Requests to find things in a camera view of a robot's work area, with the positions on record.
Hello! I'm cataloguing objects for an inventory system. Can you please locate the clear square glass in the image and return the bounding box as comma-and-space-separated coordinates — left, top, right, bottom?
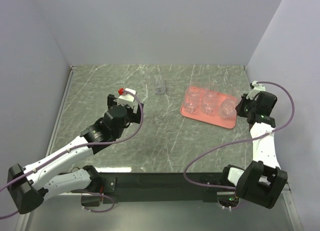
182, 99, 197, 114

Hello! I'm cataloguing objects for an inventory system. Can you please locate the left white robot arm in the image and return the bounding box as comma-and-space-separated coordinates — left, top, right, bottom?
5, 88, 144, 215

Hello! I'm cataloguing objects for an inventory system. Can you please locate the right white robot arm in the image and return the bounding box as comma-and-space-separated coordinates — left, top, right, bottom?
220, 90, 288, 209

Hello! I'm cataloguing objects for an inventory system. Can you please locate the pink plastic tray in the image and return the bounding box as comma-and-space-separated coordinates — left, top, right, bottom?
180, 85, 238, 129

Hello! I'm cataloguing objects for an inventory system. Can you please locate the tall clear glass far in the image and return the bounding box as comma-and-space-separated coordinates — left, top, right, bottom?
154, 74, 166, 95

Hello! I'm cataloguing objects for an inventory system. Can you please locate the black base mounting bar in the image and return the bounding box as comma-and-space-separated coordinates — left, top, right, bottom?
84, 172, 234, 203

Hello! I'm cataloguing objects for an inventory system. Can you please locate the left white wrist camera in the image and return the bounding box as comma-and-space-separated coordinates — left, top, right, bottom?
117, 88, 137, 109

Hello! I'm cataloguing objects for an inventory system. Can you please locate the aluminium rail frame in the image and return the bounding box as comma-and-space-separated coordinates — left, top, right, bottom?
14, 65, 78, 231

